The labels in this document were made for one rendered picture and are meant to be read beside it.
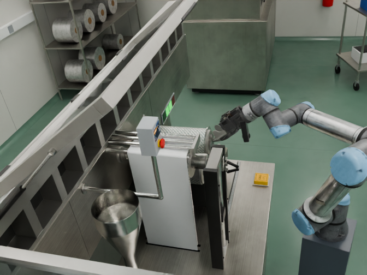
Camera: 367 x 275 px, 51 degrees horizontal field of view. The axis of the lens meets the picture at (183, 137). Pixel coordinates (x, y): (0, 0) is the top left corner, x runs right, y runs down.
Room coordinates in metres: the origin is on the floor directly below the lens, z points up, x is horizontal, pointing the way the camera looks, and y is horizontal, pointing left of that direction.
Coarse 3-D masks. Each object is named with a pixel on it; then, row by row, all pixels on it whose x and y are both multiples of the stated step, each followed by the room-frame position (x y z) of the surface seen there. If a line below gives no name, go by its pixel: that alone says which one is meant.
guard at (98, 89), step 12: (168, 12) 1.64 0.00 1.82; (156, 24) 1.57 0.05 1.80; (144, 36) 1.50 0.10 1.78; (132, 48) 1.44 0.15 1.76; (120, 60) 1.38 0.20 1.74; (108, 72) 1.33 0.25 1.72; (96, 84) 1.27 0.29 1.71; (108, 84) 0.88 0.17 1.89; (84, 96) 1.22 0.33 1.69; (96, 96) 0.85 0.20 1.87; (72, 108) 1.17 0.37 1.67; (84, 108) 0.82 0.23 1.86
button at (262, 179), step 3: (255, 174) 1.58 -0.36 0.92; (258, 174) 1.57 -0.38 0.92; (261, 174) 1.57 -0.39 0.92; (264, 174) 1.57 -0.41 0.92; (267, 174) 1.57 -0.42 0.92; (255, 177) 1.55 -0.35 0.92; (258, 177) 1.55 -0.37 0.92; (261, 177) 1.55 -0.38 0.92; (264, 177) 1.54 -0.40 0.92; (267, 177) 1.54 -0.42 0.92; (255, 180) 1.53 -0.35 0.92; (258, 180) 1.53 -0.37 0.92; (261, 180) 1.52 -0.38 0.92; (264, 180) 1.52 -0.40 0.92; (267, 180) 1.52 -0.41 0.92; (255, 183) 1.52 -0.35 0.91; (258, 183) 1.52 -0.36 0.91; (261, 183) 1.51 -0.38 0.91; (264, 183) 1.51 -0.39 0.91; (267, 183) 1.50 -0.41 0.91
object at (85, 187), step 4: (84, 184) 1.06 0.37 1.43; (84, 188) 1.05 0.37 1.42; (88, 188) 1.05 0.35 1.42; (92, 188) 1.04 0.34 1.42; (96, 188) 1.04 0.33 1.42; (100, 188) 1.04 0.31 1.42; (84, 192) 1.04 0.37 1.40; (100, 192) 1.03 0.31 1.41; (104, 192) 1.02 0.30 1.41; (136, 192) 0.99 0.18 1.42; (140, 196) 0.98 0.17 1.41; (144, 196) 0.97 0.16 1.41; (148, 196) 0.97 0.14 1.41; (152, 196) 0.97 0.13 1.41; (156, 196) 0.96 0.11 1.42
